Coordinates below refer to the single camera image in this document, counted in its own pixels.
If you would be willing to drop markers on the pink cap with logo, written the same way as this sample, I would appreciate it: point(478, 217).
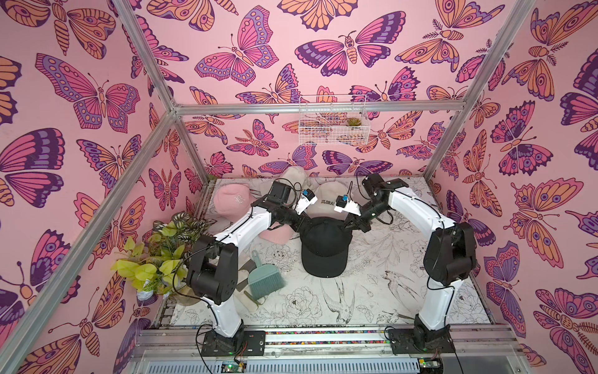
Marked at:
point(233, 201)

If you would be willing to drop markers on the cream Colorado cap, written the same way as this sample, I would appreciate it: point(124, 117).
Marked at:
point(327, 194)

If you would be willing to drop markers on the clear plastic dustpan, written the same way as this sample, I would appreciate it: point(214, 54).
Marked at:
point(243, 292)

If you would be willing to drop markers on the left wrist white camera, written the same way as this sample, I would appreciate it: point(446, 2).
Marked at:
point(305, 200)

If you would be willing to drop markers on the cream cap rear left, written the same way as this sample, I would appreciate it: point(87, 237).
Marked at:
point(294, 176)

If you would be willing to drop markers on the white wire basket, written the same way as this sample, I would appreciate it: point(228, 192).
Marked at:
point(325, 123)

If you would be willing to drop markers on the potted green plant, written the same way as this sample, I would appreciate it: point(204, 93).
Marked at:
point(158, 265)

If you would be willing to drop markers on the small succulent in basket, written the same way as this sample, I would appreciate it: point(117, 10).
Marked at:
point(354, 122)

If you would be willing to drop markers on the wrist white camera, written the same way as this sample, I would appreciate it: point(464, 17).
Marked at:
point(345, 204)
point(305, 200)

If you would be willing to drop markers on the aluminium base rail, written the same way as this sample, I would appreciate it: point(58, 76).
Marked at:
point(485, 348)

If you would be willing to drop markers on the aluminium frame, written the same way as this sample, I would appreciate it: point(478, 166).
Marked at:
point(28, 331)

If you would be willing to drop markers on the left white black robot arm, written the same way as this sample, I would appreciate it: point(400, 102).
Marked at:
point(213, 263)

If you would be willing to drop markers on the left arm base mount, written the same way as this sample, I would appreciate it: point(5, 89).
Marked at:
point(233, 343)

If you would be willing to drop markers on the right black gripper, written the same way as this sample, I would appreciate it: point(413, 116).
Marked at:
point(350, 217)

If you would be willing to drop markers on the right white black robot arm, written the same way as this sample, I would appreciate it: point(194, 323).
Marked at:
point(448, 260)

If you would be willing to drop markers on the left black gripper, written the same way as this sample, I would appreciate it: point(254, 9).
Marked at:
point(300, 221)

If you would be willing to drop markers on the black cap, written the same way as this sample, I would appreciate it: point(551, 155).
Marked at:
point(325, 247)

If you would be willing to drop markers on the teal hand brush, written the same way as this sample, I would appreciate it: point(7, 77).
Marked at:
point(265, 279)

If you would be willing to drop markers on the plain pink cap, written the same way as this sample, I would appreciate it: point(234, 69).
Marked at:
point(279, 236)

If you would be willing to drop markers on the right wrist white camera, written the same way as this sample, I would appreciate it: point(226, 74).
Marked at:
point(345, 204)

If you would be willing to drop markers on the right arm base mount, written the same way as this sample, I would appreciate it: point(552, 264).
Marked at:
point(419, 341)

